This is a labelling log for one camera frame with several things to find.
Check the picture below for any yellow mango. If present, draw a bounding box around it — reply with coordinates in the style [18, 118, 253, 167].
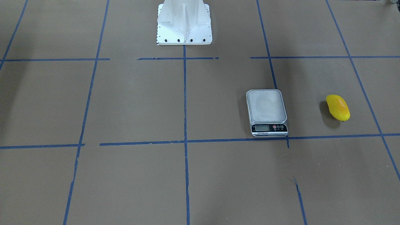
[326, 94, 350, 122]

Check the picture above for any silver digital kitchen scale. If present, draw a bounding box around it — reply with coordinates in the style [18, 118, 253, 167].
[246, 89, 288, 137]

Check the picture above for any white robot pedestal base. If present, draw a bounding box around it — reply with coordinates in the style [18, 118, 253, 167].
[156, 0, 213, 45]

